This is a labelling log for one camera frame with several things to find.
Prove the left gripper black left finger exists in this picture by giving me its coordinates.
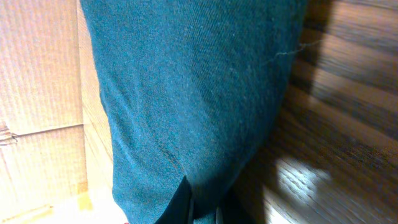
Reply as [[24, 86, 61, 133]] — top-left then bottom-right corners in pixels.
[[155, 177, 194, 224]]

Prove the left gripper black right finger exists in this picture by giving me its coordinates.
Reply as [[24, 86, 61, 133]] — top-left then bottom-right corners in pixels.
[[217, 189, 255, 224]]

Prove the dark navy cloth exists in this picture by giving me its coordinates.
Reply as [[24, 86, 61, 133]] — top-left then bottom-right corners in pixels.
[[81, 0, 308, 223]]

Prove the cardboard box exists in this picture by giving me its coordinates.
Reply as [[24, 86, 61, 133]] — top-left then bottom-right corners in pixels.
[[1, 0, 126, 223]]

